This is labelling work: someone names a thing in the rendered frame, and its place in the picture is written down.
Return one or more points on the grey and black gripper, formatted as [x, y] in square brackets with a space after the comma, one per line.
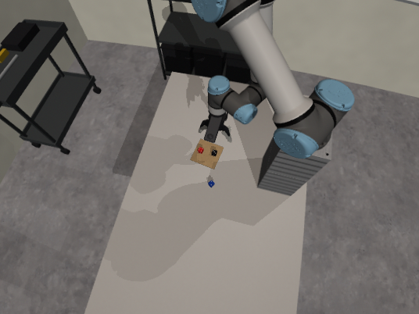
[225, 130]

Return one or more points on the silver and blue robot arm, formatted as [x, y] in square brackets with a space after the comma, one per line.
[302, 123]

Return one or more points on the tan flat mat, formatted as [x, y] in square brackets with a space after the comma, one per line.
[206, 158]

